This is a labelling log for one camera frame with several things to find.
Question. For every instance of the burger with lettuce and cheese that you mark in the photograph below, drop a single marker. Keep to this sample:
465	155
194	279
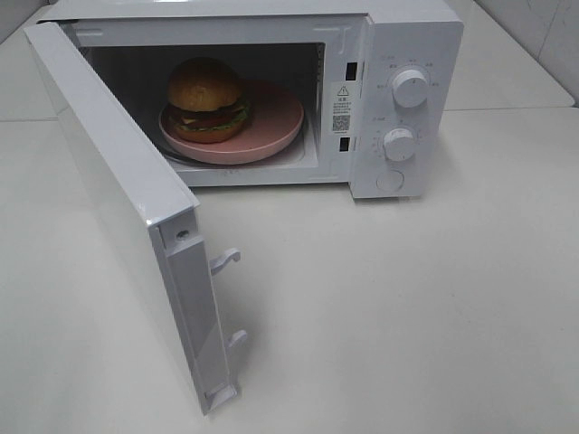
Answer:
207	102

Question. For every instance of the round white door button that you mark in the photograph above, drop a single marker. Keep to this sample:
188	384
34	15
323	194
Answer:
390	181

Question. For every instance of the white microwave door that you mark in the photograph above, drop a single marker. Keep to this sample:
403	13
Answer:
148	213

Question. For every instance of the upper white power knob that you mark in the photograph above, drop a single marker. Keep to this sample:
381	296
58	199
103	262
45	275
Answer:
410	87

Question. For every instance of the white timer knob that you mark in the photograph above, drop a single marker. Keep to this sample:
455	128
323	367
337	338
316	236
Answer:
399	144

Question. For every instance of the pink plate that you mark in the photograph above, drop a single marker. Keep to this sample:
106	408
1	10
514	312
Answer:
275	120

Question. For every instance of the white microwave oven body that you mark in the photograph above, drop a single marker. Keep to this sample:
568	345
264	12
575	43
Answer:
337	57

